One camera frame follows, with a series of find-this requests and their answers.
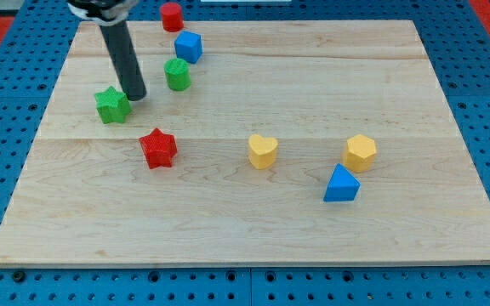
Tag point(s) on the yellow heart block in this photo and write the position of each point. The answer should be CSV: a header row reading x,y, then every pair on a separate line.
x,y
262,151

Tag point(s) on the light wooden board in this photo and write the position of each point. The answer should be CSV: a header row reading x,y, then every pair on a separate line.
x,y
87,199

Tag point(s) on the red star block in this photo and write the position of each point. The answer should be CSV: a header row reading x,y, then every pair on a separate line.
x,y
159,148

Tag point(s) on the blue triangle block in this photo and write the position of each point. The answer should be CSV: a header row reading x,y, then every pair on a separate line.
x,y
342,186

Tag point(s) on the green cylinder block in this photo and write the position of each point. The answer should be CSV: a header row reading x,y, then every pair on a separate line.
x,y
177,74

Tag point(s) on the yellow hexagon block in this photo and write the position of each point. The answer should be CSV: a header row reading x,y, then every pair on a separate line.
x,y
359,153

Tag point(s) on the blue cube block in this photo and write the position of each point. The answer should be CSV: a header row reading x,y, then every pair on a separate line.
x,y
188,46

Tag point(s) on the green star block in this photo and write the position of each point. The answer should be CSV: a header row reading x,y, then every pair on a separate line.
x,y
112,105

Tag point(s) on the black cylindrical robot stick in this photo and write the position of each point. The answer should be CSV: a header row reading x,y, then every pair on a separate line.
x,y
123,57

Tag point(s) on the red cylinder block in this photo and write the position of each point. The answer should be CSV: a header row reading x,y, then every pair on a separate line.
x,y
171,17

